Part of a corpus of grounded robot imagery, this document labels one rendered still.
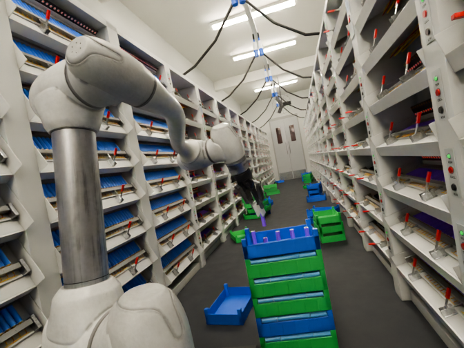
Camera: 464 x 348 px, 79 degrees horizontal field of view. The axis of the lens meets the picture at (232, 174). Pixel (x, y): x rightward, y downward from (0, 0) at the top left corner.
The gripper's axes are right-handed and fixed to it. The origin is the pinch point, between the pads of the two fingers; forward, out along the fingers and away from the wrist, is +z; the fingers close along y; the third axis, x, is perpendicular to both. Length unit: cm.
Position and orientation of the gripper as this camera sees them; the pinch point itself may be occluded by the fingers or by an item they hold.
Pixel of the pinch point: (258, 208)
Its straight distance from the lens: 126.5
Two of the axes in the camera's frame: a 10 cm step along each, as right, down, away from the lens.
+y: 7.8, -1.3, -6.1
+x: 4.6, -5.3, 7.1
